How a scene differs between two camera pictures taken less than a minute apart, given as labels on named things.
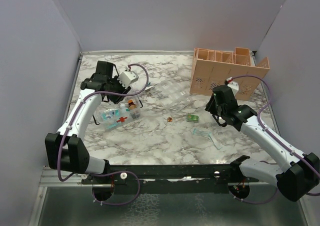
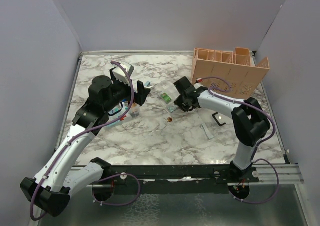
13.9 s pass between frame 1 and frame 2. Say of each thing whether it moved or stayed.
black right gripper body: moved
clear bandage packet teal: moved
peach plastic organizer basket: stayed
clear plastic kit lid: stayed
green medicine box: moved
